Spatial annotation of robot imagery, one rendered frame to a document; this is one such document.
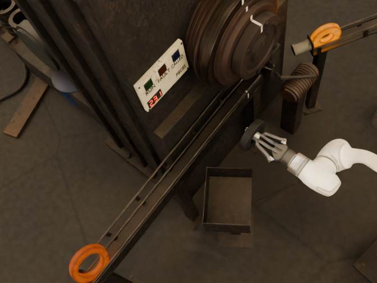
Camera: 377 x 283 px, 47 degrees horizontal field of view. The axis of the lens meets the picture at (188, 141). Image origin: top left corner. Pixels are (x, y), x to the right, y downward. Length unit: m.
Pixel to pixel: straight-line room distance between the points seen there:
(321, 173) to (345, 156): 0.13
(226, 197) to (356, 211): 0.93
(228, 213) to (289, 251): 0.67
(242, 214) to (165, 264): 0.77
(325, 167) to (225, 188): 0.49
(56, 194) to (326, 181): 1.81
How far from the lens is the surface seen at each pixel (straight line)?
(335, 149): 1.88
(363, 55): 3.21
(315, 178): 1.79
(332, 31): 2.32
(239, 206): 2.02
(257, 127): 1.83
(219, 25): 1.62
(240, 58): 1.67
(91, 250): 1.98
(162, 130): 1.91
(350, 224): 2.67
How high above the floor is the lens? 2.53
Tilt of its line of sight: 63 degrees down
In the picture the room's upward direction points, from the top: 19 degrees counter-clockwise
